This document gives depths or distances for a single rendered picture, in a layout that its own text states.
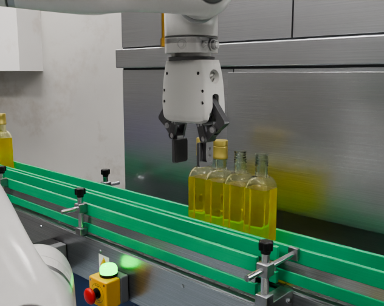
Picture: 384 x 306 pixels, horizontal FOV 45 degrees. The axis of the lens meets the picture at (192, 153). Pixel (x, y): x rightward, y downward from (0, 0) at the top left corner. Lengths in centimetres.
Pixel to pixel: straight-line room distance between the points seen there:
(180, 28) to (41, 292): 42
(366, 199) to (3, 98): 380
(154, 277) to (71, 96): 310
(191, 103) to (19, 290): 36
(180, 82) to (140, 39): 79
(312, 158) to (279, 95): 17
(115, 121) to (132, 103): 238
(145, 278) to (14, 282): 52
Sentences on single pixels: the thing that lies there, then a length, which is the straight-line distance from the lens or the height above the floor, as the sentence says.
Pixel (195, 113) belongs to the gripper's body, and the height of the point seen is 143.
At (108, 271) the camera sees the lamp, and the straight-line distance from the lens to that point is 119.
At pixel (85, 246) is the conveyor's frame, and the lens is 133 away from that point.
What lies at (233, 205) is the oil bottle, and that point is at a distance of 108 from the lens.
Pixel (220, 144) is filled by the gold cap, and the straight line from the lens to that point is 109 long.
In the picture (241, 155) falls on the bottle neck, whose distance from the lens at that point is 106.
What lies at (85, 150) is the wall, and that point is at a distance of 410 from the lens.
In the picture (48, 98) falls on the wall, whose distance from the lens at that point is 423.
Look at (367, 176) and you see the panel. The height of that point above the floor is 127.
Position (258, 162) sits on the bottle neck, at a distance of 103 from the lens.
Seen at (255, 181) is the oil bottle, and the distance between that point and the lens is 103.
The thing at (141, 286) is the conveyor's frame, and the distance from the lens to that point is 118.
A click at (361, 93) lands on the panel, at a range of 106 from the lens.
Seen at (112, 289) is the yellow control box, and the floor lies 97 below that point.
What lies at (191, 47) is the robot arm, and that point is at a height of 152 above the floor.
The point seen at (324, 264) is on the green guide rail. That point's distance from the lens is 97.
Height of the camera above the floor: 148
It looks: 10 degrees down
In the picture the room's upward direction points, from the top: straight up
